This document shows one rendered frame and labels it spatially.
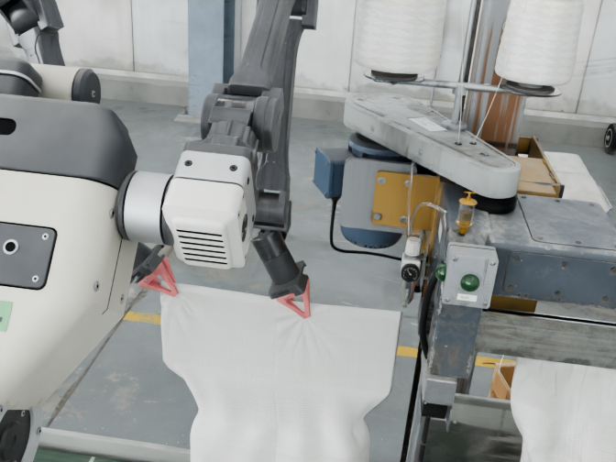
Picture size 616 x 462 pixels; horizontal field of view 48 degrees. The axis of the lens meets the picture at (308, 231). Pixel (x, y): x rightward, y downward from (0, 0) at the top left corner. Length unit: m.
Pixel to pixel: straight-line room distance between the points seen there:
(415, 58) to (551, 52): 0.24
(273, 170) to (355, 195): 0.30
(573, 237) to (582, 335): 0.29
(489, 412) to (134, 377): 1.63
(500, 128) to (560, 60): 0.29
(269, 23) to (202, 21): 4.91
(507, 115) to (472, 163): 0.36
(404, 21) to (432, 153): 0.24
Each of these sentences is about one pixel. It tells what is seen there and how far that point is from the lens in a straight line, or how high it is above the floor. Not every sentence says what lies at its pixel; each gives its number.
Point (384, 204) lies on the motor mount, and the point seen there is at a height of 1.22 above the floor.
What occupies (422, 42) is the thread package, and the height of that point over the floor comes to 1.59.
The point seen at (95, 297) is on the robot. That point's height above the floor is 1.37.
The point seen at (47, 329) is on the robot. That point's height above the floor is 1.35.
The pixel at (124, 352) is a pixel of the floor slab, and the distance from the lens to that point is 3.14.
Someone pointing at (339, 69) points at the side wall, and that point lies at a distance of 6.35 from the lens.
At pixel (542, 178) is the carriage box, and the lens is 1.47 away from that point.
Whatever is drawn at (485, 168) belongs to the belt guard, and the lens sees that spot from 1.23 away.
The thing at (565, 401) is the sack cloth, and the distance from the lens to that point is 1.53.
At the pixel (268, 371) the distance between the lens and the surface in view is 1.50.
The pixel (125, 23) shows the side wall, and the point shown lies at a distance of 6.74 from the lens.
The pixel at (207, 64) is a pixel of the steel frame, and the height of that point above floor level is 0.50.
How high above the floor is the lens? 1.81
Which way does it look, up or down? 25 degrees down
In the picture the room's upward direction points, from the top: 4 degrees clockwise
